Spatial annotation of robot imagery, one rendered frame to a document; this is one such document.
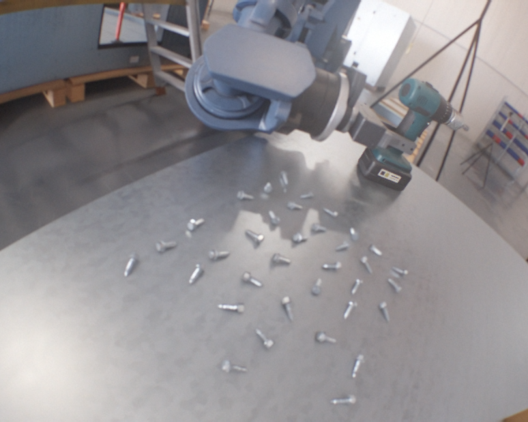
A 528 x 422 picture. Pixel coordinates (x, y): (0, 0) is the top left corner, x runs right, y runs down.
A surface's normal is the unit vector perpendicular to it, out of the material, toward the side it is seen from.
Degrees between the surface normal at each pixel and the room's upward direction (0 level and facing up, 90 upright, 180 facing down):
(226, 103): 50
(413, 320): 0
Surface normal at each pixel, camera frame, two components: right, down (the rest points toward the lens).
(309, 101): 0.04, 0.51
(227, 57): 0.19, 0.06
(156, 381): 0.32, -0.70
